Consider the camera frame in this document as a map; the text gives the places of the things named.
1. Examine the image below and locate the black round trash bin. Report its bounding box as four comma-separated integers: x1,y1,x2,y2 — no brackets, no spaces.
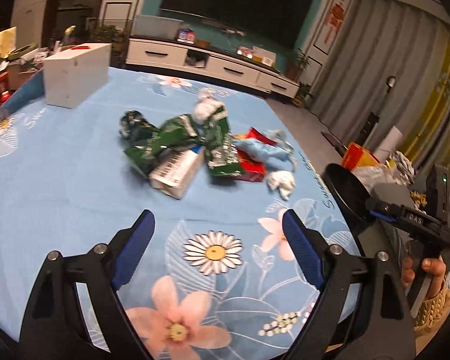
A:
322,163,376,235

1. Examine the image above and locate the person's right hand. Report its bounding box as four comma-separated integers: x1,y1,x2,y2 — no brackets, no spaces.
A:
401,256,446,300

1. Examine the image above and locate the red yellow shopping bag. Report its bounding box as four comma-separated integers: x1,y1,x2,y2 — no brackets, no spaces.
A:
341,142,380,171

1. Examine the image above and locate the beige knit right sleeve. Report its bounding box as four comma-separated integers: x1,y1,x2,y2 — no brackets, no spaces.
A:
414,282,450,353

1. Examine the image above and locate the white barcode carton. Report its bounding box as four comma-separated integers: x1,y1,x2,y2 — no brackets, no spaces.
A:
148,145,204,199

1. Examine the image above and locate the crumpled white tissue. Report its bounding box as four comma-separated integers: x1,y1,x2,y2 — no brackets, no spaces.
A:
266,171,296,201

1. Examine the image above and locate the yellow patterned curtain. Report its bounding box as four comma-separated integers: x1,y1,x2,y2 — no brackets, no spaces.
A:
398,32,450,171

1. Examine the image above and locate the red snack package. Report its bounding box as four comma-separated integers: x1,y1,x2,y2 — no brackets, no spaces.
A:
233,127,276,182

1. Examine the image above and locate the green crumpled snack wrapper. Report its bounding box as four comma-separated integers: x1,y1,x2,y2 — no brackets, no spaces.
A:
119,111,205,177

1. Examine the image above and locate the blue floral tablecloth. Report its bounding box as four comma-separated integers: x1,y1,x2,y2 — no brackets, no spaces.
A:
0,69,358,359

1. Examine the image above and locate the light blue cloth rag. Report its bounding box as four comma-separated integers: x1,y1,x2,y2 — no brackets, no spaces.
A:
232,127,297,171

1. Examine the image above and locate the potted plant by cabinet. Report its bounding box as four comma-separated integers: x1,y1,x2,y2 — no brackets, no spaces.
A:
292,83,314,109

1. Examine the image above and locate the grey curtain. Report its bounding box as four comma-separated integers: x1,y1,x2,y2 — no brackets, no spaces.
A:
311,0,450,146

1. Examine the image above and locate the white plastic bag ball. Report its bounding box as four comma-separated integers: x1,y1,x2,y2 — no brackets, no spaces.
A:
192,88,224,125

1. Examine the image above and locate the white cardboard box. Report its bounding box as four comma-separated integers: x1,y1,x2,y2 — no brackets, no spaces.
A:
43,43,111,109

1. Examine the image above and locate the white tv cabinet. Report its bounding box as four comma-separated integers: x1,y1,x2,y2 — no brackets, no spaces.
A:
126,37,299,98

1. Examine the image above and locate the large black television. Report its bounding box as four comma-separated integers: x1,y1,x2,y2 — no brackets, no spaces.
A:
160,0,313,49

